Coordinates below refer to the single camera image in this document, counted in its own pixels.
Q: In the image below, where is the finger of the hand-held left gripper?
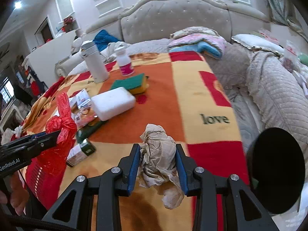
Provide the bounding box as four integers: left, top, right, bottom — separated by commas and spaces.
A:
0, 132, 49, 150
23, 130, 62, 159

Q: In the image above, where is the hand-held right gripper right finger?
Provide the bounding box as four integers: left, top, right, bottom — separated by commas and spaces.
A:
175, 144, 281, 231

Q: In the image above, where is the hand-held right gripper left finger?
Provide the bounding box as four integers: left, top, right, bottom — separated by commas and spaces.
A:
41, 143, 142, 231

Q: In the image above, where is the red plastic bag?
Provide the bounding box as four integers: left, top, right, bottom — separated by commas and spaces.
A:
24, 92, 78, 211

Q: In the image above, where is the brown paper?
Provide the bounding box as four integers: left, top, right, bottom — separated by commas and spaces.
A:
137, 123, 185, 210

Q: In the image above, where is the clear plastic wrapper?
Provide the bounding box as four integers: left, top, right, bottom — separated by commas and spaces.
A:
72, 107, 98, 128

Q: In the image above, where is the small white and green box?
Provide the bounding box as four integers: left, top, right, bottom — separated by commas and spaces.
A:
66, 140, 97, 168

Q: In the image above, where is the bright window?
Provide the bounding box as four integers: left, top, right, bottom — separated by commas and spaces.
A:
0, 77, 15, 99

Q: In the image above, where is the red orange printed blanket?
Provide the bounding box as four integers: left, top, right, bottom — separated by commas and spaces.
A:
19, 52, 251, 231

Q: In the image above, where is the long white and blue box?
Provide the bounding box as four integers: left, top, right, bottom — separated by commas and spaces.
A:
69, 89, 92, 109

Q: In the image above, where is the white foam block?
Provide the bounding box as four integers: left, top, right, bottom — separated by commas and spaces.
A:
91, 87, 136, 122

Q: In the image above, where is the green and yellow sponge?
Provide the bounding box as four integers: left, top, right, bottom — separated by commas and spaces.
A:
111, 73, 150, 95

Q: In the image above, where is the white cabinet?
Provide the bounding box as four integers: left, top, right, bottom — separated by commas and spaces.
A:
23, 30, 80, 82

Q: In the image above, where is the black round container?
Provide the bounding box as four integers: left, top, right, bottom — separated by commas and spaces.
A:
245, 127, 304, 215

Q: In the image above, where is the white thermos bottle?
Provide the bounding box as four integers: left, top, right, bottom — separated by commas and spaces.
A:
80, 40, 110, 83

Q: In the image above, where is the small white bottle pink label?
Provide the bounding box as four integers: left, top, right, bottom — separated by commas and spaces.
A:
114, 46, 135, 77

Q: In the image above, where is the white plush toy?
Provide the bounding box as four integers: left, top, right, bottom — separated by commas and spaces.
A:
71, 36, 83, 53

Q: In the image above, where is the white crumpled cloth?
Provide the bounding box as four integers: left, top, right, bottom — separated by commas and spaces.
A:
100, 41, 131, 64

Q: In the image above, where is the blue jacket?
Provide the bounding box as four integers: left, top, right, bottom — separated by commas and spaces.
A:
93, 29, 123, 51

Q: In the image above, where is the light blue folded blanket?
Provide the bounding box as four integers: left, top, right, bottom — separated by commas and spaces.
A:
170, 41, 223, 59

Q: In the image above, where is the pink floral folded quilt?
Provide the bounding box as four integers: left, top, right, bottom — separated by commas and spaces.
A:
168, 28, 228, 53

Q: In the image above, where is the white pillow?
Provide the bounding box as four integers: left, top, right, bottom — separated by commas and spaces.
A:
231, 34, 285, 56

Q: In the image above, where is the tufted cream headboard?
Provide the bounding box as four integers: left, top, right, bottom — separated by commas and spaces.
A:
85, 0, 272, 45

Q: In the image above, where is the patterned curtain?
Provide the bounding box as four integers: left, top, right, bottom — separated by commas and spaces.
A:
261, 0, 304, 33

